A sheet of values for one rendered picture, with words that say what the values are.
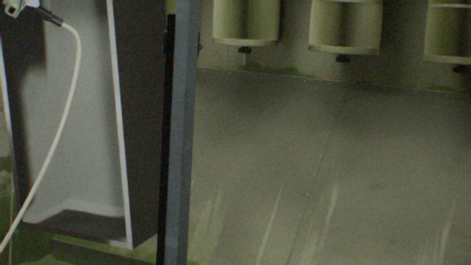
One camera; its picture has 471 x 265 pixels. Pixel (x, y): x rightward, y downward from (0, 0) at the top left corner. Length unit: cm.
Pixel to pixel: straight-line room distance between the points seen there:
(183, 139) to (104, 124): 166
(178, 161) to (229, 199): 216
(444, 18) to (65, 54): 164
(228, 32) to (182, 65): 211
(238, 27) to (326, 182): 86
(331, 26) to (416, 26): 48
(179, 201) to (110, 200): 175
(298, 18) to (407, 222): 123
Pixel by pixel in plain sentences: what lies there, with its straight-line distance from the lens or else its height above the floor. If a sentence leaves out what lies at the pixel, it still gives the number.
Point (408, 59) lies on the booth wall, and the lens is 476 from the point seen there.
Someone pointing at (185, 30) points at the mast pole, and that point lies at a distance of 267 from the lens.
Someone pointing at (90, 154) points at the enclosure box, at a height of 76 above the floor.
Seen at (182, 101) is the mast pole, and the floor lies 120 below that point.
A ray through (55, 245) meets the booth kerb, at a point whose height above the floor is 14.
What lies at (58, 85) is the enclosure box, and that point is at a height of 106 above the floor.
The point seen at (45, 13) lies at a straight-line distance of 366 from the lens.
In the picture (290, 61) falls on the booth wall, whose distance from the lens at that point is 504.
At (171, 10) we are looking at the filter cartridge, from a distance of 510.
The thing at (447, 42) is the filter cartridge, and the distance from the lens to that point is 428.
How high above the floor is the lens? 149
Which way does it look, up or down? 8 degrees down
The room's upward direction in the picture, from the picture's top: 3 degrees clockwise
